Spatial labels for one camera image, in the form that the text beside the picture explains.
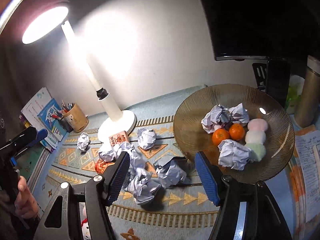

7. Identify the blue booklet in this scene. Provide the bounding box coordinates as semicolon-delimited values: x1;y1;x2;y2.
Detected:
37;98;67;141

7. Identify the crumpled paper in bowl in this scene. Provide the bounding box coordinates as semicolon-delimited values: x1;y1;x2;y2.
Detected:
201;103;249;134

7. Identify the black monitor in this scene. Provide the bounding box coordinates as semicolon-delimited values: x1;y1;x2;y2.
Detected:
201;0;319;61

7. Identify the crumpled paper ball right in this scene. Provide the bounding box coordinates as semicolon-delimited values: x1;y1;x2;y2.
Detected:
137;128;156;150

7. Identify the crumpled paper with sock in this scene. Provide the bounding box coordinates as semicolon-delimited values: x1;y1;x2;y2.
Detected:
98;141;162;205

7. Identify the person's left hand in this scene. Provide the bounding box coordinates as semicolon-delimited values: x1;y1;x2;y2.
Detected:
15;176;39;219

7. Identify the hello kitty plush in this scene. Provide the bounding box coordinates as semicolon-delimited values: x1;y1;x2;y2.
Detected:
81;204;91;240

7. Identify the dark crumpled paper ball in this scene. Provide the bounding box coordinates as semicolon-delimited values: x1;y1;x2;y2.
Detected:
153;154;189;189

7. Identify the white paper sheet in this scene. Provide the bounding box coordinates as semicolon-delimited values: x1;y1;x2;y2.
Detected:
21;87;52;131

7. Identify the red orange snack packet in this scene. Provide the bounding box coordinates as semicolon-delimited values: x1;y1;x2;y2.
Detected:
94;158;115;174

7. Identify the crumpled paper bowl front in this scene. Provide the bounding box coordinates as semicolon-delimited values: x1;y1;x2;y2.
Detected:
218;139;252;171

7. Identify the crumpled white paper ball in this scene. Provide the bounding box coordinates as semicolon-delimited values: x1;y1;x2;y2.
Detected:
77;132;91;152

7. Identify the black mesh pen cup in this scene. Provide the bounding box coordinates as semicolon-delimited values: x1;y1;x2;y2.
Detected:
59;118;73;133

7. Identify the pink white green plush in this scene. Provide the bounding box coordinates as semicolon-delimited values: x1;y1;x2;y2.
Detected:
245;119;268;162

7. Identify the white desk lamp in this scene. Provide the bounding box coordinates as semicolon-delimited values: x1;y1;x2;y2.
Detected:
22;3;137;143

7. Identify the bamboo pen holder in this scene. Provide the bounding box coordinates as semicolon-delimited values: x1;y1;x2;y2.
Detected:
63;104;89;132

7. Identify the brown ribbed glass bowl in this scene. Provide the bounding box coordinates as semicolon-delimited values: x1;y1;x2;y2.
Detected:
173;83;296;185

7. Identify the metal thermos bottle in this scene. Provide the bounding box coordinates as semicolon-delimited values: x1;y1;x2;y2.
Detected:
294;55;320;128

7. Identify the pink eraser box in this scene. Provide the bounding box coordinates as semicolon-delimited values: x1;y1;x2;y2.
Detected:
109;131;129;147

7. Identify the orange tangerine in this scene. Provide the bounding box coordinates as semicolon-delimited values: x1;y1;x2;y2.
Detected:
228;124;246;141
212;128;230;146

